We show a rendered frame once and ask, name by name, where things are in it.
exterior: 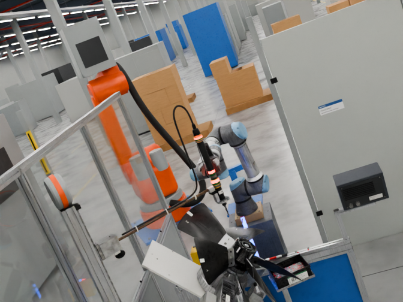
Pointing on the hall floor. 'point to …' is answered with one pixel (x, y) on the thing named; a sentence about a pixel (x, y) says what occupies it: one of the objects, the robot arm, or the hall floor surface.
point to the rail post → (358, 277)
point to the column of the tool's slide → (88, 254)
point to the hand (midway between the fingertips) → (208, 166)
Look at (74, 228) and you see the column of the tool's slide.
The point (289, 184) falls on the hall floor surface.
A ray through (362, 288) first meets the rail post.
